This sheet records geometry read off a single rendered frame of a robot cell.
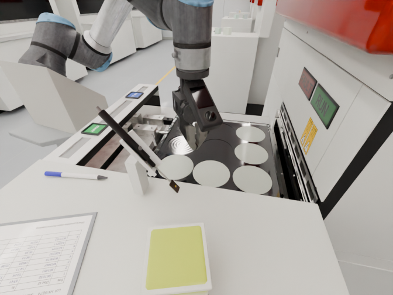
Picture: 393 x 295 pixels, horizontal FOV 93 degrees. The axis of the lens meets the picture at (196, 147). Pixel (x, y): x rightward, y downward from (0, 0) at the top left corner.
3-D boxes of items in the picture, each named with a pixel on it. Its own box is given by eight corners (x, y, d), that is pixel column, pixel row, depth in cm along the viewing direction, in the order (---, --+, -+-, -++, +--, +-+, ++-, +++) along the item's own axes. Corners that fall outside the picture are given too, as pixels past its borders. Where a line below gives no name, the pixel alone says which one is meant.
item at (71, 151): (161, 112, 95) (158, 84, 87) (93, 201, 53) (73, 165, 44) (144, 110, 97) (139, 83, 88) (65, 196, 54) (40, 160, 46)
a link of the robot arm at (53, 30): (29, 45, 74) (38, 13, 75) (68, 62, 84) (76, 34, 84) (31, 37, 66) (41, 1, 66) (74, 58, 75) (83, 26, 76)
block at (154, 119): (165, 121, 76) (164, 115, 74) (162, 126, 73) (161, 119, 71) (147, 119, 77) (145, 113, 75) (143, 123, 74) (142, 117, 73)
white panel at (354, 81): (269, 100, 106) (292, 14, 81) (304, 244, 44) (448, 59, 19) (264, 99, 107) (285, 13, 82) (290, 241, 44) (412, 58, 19)
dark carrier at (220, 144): (267, 127, 70) (267, 126, 69) (280, 205, 43) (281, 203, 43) (178, 117, 75) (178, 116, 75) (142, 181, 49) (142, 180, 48)
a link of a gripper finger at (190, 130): (189, 140, 55) (188, 112, 50) (197, 151, 51) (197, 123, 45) (179, 143, 54) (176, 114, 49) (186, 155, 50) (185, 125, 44)
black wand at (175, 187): (90, 110, 27) (95, 107, 27) (96, 106, 29) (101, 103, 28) (175, 194, 36) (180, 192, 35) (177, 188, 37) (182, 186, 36)
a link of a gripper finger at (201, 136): (198, 137, 56) (199, 110, 51) (207, 149, 52) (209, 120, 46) (189, 140, 55) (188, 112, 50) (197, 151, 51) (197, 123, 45)
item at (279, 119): (275, 130, 77) (281, 109, 71) (298, 232, 43) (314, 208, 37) (270, 129, 77) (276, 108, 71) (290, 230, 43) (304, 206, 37)
